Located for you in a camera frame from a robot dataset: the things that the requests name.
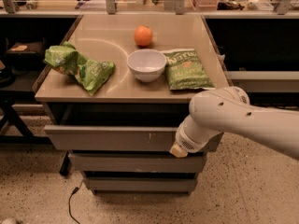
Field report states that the grey top drawer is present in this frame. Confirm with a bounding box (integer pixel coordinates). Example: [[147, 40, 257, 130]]
[[44, 105, 224, 153]]

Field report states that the grey drawer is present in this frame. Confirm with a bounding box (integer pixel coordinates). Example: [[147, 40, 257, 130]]
[[69, 153, 206, 173], [44, 105, 224, 153], [83, 172, 197, 193]]

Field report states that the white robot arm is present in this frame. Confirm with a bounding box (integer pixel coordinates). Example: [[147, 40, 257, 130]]
[[170, 87, 299, 160]]

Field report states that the grey drawer cabinet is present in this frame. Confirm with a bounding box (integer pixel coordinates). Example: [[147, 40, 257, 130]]
[[36, 13, 230, 123]]

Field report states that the grey bottom drawer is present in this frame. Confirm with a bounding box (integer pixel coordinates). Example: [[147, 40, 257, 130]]
[[83, 172, 197, 193]]

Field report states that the grey middle drawer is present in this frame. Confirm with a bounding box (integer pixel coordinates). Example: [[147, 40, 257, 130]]
[[69, 153, 206, 173]]

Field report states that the flat green chip bag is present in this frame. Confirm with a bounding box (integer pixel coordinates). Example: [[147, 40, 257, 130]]
[[163, 49, 214, 91]]

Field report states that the white bowl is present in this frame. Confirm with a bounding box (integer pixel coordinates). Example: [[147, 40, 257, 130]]
[[127, 49, 166, 82]]

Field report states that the crumpled green chip bag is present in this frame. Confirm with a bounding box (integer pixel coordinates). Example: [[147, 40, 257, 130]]
[[44, 42, 115, 95]]

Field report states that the orange fruit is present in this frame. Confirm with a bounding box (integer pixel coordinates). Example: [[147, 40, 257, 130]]
[[134, 25, 153, 47]]

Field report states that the black side table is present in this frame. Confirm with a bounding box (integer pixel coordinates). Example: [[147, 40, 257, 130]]
[[0, 40, 54, 146]]

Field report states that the black floor cable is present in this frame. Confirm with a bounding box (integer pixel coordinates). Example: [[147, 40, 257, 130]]
[[67, 181, 84, 224]]

